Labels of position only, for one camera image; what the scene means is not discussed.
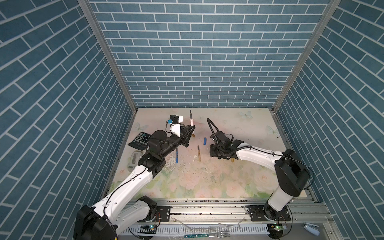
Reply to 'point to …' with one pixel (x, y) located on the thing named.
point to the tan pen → (199, 154)
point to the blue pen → (177, 156)
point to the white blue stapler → (312, 228)
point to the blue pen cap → (205, 141)
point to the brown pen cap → (193, 135)
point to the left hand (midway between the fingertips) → (194, 127)
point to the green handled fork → (220, 234)
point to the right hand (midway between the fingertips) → (209, 150)
